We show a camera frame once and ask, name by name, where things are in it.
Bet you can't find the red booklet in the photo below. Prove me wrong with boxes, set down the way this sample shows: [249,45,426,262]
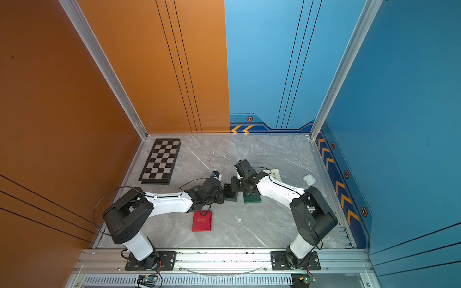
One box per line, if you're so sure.
[192,211,212,232]

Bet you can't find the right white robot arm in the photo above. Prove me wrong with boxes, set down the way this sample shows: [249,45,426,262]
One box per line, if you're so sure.
[228,172,338,270]

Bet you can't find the clear plastic earphone case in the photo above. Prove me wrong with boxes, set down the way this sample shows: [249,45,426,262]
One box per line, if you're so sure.
[303,174,316,187]

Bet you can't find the black white chessboard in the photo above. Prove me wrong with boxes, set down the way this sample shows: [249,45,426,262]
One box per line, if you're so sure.
[139,138,181,185]

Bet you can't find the aluminium corner post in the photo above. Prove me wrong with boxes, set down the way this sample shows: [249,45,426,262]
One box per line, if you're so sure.
[59,0,148,140]
[310,0,383,140]

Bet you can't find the green jewelry box base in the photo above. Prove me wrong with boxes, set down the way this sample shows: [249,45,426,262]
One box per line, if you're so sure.
[223,184,238,202]

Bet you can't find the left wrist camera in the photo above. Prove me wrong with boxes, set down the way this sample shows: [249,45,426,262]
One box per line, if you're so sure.
[211,171,222,181]

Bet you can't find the left circuit board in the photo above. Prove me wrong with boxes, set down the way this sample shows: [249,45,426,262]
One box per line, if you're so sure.
[136,274,160,288]

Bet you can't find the aluminium corner post right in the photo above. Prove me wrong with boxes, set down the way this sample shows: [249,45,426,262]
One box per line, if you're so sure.
[310,0,383,140]

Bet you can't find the circuit board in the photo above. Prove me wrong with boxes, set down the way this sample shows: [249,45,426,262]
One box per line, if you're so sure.
[136,274,160,288]
[290,274,317,288]

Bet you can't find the green booklet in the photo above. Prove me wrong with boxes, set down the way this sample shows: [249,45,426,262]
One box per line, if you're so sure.
[243,193,261,204]

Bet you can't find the aluminium corner post left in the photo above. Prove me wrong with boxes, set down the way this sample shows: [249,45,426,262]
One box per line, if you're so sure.
[59,0,148,140]

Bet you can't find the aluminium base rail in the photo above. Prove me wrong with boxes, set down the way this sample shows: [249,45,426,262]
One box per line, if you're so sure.
[72,248,374,276]

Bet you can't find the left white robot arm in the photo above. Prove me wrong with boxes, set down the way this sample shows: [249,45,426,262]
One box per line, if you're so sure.
[102,172,224,270]

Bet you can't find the right circuit board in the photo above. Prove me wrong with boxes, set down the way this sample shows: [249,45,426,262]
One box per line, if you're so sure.
[290,274,317,288]

